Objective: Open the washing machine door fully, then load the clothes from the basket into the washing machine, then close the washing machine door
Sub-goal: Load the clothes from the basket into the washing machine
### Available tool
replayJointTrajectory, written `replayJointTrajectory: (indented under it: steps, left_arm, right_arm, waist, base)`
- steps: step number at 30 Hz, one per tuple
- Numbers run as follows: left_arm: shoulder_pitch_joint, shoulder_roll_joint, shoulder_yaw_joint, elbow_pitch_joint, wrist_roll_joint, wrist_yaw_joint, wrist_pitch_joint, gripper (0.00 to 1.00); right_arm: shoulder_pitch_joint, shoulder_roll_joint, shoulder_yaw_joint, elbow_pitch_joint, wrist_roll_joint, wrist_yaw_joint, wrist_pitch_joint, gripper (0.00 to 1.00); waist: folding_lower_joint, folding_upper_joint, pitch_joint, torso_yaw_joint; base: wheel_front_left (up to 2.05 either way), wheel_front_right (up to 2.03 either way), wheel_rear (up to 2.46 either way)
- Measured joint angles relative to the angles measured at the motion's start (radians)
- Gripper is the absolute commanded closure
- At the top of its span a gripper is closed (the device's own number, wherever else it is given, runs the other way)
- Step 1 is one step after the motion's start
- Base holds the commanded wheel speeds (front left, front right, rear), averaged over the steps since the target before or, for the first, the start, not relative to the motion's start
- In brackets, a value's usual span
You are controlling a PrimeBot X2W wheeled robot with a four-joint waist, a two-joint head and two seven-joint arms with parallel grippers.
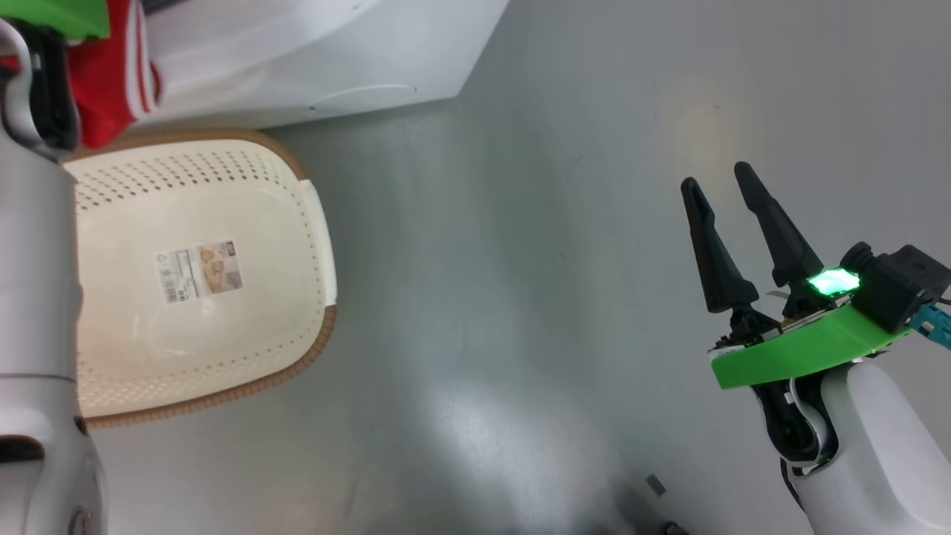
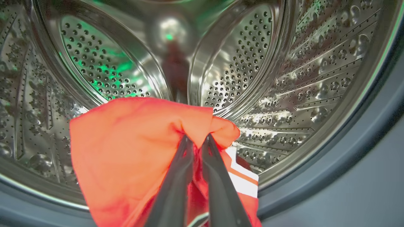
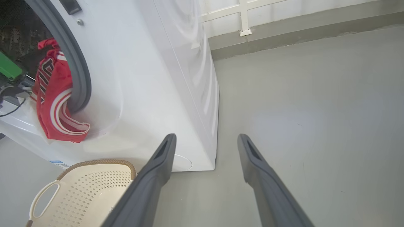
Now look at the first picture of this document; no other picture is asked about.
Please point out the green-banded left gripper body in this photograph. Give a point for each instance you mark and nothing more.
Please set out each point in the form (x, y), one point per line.
(52, 13)

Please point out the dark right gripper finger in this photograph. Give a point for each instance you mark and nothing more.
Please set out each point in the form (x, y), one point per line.
(787, 253)
(721, 275)

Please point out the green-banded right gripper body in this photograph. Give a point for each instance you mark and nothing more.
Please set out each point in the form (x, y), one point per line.
(802, 353)

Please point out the red number 23 jersey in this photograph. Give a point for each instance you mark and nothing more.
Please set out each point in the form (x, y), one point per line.
(104, 82)

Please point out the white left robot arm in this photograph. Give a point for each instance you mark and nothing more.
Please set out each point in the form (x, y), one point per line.
(37, 297)

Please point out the white front-load washing machine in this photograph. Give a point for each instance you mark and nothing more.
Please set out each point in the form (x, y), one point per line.
(334, 52)

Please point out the paper basket label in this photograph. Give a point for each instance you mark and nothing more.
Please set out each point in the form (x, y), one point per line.
(199, 271)

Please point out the cream perforated laundry basket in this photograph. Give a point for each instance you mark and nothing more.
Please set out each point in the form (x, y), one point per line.
(223, 349)

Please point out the round white filter cover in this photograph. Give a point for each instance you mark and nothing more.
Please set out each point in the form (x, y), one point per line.
(364, 91)

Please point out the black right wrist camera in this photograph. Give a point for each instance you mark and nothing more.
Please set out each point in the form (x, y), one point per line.
(899, 286)

